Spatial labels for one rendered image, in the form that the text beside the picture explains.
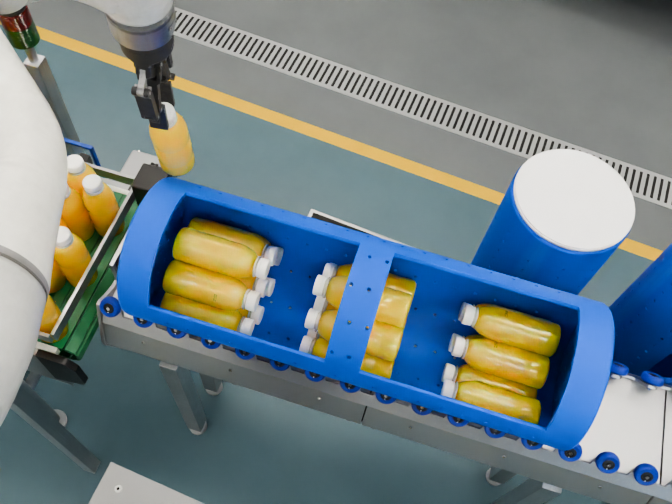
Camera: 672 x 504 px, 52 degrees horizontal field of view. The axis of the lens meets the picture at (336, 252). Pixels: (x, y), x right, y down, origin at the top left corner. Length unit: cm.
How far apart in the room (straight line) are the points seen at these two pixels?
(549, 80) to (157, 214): 243
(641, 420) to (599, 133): 189
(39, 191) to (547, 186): 125
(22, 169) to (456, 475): 199
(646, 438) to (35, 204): 130
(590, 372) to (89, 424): 170
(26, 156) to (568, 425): 97
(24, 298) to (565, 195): 131
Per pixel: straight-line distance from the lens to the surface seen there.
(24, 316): 54
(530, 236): 159
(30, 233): 58
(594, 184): 169
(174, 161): 129
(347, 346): 121
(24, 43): 170
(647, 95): 353
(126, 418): 244
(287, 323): 146
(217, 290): 131
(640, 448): 158
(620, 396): 160
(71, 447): 214
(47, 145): 65
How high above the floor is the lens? 230
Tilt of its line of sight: 60 degrees down
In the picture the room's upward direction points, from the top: 7 degrees clockwise
